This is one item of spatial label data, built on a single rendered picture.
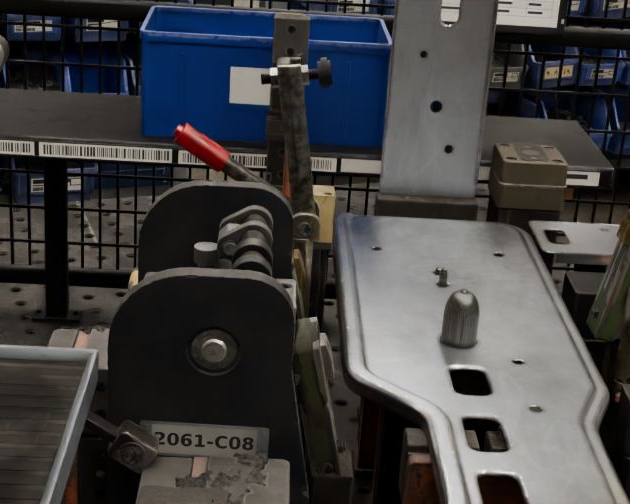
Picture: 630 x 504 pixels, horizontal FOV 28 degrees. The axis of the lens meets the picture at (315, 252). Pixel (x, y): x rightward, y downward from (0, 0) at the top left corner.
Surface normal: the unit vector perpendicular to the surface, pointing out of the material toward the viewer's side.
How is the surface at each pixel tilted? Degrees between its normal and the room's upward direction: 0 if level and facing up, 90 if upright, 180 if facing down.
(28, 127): 0
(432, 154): 90
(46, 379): 0
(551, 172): 89
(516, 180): 89
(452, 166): 90
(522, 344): 0
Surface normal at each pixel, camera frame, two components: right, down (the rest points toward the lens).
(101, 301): 0.07, -0.93
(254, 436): 0.02, 0.37
